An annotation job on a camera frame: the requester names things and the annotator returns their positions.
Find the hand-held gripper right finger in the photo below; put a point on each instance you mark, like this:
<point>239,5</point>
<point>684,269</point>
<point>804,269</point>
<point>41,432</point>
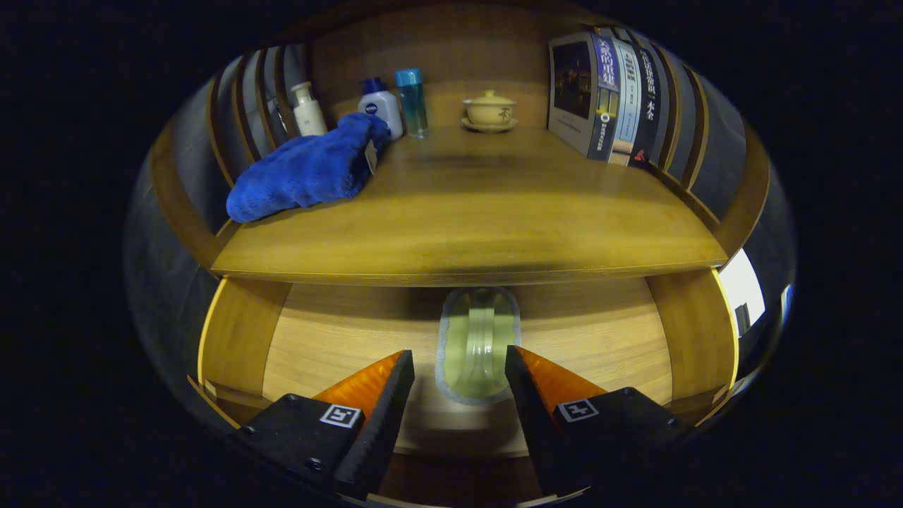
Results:
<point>536,430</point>

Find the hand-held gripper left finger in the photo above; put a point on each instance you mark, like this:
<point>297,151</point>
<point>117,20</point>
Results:
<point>381,430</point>

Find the wooden drawer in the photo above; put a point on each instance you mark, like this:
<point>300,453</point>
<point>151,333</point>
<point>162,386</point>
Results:
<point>338,331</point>

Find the wooden countertop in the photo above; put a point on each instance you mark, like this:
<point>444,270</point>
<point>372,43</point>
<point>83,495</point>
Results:
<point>480,212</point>

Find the white side cabinet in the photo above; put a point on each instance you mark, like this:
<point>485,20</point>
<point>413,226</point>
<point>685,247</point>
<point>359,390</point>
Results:
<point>744,289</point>

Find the blue towel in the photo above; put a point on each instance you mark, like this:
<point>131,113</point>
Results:
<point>303,173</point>

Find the white pump bottle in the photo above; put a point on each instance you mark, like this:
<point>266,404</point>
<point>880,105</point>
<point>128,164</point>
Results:
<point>309,116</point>

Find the beige lidded teacup with saucer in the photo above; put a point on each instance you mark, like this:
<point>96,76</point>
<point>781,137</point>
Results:
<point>489,111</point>

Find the white bottle with blue cap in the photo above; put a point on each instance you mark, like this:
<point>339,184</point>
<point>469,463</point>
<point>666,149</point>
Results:
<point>384,106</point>

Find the teal blue bottle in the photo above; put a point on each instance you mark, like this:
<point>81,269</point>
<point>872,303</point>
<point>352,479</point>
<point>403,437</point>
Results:
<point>413,106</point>

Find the book with black spine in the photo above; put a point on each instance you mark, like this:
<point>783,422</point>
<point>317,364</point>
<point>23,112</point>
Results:
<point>647,106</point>

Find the book with white spine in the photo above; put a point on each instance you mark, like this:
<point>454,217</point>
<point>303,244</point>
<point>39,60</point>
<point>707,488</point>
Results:
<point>626,99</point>

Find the book with blue spine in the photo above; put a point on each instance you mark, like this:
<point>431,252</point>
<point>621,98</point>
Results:
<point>575,85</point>

